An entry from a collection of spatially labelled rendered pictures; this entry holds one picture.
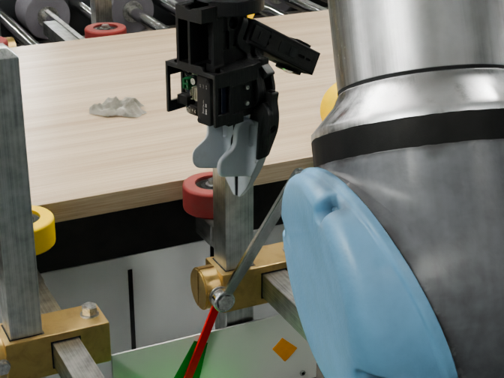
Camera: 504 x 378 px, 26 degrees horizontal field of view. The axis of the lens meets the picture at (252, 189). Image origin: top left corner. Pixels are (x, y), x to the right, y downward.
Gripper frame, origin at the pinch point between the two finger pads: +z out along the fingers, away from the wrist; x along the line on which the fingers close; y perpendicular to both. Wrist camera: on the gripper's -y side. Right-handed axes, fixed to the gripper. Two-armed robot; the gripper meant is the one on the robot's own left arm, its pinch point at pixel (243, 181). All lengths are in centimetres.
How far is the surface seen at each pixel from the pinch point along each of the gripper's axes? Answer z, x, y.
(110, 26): 10, -90, -54
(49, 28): 18, -124, -63
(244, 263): 11.0, -2.0, -2.1
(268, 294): 16.4, -2.1, -6.0
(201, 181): 10.1, -21.1, -13.4
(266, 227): 6.5, -0.1, -3.6
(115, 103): 9, -51, -24
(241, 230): 8.9, -5.0, -4.7
